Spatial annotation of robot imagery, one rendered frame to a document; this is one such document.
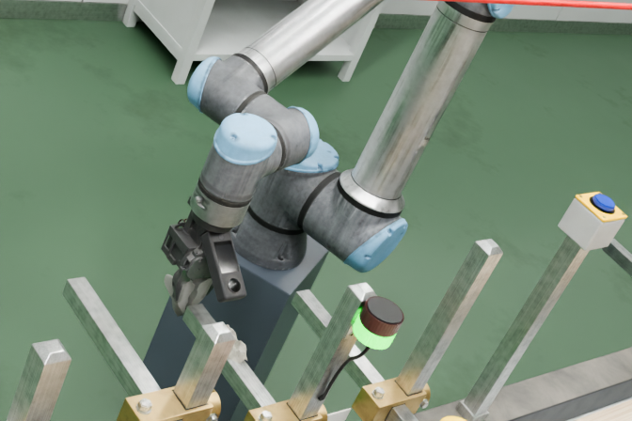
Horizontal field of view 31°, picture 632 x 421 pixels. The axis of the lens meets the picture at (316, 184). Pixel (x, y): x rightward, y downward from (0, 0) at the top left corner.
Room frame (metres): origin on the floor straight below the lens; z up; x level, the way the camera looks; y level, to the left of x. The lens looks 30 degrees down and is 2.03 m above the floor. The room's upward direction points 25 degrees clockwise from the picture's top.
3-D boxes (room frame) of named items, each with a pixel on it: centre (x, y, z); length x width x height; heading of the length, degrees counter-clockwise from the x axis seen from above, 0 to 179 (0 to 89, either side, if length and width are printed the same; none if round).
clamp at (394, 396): (1.53, -0.27, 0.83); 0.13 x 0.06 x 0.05; 140
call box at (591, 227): (1.75, -0.46, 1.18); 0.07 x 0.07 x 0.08; 50
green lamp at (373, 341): (1.32, -0.16, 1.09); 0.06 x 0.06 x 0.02
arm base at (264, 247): (2.14, 0.05, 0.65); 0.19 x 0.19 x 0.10
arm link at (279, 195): (2.14, 0.04, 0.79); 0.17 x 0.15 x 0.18; 67
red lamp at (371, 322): (1.32, -0.16, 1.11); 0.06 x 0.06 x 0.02
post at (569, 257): (1.75, -0.46, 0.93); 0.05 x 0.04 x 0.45; 140
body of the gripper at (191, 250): (1.52, 0.13, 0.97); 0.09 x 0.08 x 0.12; 50
